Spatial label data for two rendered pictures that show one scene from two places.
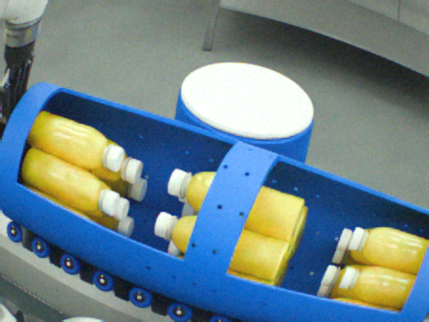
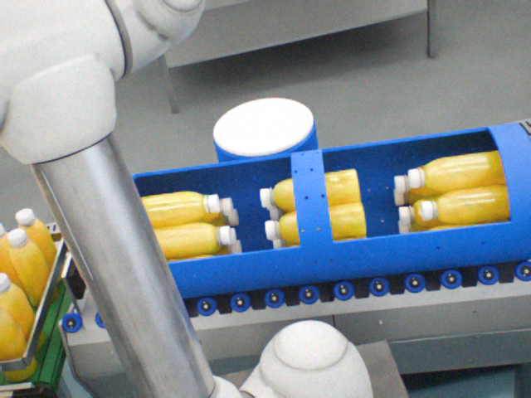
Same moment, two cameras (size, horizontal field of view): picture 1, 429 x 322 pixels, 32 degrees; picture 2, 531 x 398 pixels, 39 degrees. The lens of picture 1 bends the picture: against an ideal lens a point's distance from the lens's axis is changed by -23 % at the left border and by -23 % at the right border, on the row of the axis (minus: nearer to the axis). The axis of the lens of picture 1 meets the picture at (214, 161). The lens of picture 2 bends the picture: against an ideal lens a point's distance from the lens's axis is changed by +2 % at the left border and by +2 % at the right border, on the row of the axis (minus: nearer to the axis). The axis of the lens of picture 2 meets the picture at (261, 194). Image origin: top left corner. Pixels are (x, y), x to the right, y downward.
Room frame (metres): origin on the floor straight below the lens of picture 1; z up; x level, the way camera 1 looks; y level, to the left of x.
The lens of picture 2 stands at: (-0.10, 0.21, 2.11)
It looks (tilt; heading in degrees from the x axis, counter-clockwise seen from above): 37 degrees down; 353
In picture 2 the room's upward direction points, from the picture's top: 11 degrees counter-clockwise
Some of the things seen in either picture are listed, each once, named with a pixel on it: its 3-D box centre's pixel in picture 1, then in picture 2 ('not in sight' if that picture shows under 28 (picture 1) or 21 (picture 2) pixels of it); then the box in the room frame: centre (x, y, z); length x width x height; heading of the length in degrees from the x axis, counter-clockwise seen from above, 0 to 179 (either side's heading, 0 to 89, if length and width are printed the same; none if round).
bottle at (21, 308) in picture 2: not in sight; (16, 315); (1.19, 0.63, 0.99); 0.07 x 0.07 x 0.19
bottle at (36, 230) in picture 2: not in sight; (40, 248); (1.40, 0.58, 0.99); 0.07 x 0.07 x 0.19
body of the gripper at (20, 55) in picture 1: (17, 58); not in sight; (1.20, 0.40, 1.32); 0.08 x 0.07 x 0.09; 166
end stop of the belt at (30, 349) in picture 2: not in sight; (48, 293); (1.27, 0.57, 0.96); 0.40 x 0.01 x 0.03; 166
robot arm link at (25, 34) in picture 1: (22, 27); not in sight; (1.20, 0.40, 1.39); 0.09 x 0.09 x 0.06
